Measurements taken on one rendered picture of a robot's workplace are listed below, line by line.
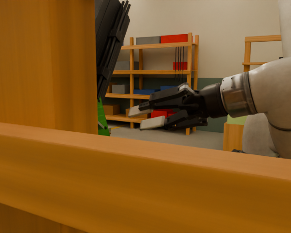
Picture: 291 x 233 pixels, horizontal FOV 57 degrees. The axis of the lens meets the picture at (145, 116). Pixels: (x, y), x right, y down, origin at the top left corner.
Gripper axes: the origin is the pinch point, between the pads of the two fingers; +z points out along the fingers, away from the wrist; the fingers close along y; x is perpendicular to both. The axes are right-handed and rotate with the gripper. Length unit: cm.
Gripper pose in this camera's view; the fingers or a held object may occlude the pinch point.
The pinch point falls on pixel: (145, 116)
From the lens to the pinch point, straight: 68.2
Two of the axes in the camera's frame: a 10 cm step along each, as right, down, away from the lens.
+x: -1.6, 7.8, -6.0
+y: -4.9, -5.9, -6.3
